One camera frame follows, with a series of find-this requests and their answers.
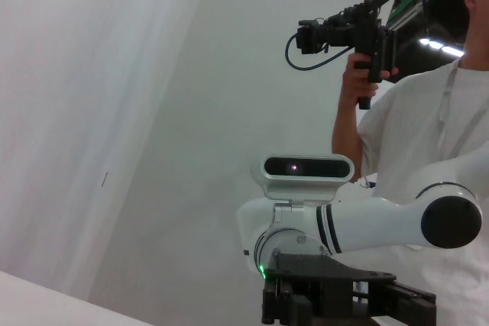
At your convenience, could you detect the person in white t-shirt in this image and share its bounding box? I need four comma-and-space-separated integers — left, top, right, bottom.
358, 0, 489, 326

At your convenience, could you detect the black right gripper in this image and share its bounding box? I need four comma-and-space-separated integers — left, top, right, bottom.
261, 251, 437, 326

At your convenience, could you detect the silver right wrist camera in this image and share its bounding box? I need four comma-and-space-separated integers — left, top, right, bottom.
250, 153, 355, 212

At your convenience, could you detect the person's bare forearm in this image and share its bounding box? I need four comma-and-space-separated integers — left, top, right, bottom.
331, 87, 368, 186

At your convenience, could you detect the white fabric curtain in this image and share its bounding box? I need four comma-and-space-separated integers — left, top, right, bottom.
0, 0, 215, 304

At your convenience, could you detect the dark ceiling lighting truss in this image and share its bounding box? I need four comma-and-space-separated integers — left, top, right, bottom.
385, 0, 469, 56

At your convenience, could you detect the person's bare hand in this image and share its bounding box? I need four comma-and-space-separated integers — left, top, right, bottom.
342, 50, 399, 100

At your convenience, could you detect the grey neck lanyard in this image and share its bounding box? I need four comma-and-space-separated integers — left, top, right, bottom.
438, 60, 489, 161

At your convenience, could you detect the black video camera rig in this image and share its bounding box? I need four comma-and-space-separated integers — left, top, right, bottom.
285, 0, 417, 110

